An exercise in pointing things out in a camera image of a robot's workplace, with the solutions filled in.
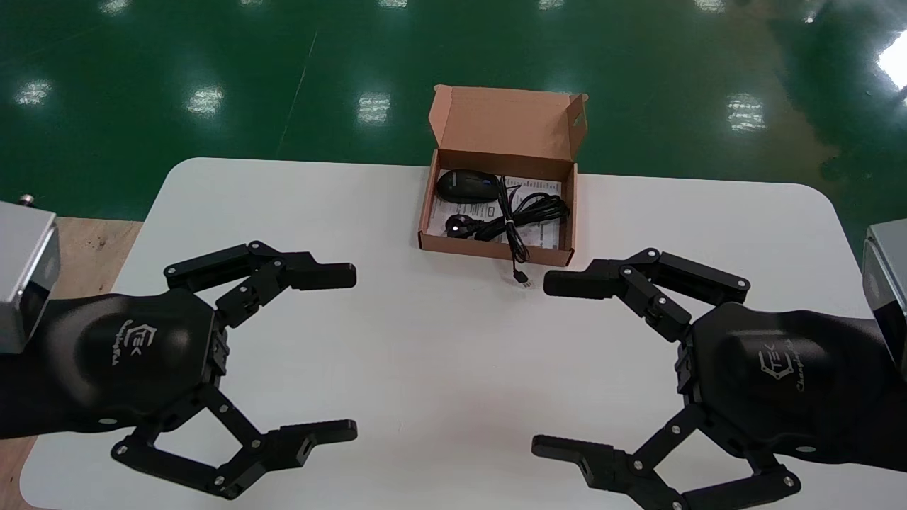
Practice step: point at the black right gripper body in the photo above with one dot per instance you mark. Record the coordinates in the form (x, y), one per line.
(779, 375)

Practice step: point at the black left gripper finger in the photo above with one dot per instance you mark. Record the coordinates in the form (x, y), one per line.
(294, 446)
(319, 276)

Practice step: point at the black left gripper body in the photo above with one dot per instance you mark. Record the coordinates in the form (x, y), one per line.
(127, 354)

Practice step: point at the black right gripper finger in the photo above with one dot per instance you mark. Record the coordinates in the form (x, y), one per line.
(581, 283)
(599, 464)

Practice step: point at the open brown cardboard box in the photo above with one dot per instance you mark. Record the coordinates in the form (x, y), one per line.
(506, 127)

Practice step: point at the white printed paper manual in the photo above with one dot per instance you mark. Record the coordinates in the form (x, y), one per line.
(547, 237)

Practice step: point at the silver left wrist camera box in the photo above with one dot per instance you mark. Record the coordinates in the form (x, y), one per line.
(21, 276)

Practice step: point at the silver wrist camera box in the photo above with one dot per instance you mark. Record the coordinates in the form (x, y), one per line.
(21, 276)
(889, 283)

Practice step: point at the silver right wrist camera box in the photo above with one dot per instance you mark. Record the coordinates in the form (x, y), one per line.
(889, 283)

